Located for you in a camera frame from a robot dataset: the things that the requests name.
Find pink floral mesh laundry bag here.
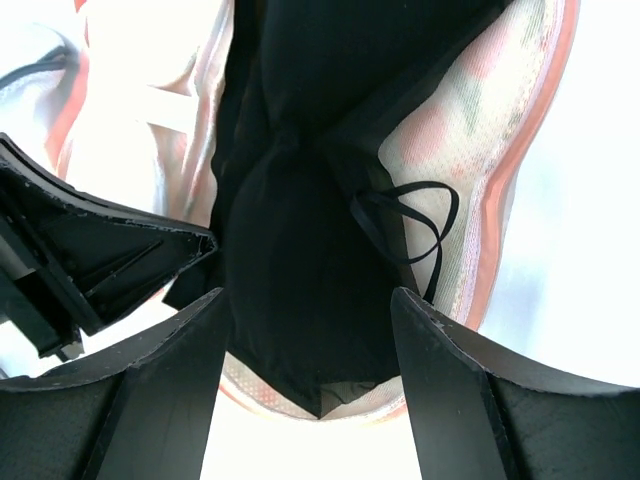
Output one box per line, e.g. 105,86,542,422
45,1,578,423

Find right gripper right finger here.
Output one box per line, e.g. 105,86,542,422
391,288,639,480

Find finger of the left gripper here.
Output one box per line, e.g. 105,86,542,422
1,135,217,358

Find clear plastic dome insert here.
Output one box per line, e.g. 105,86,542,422
1,22,83,123

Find black bra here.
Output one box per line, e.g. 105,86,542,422
165,1,506,417

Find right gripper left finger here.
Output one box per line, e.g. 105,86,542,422
1,289,225,480

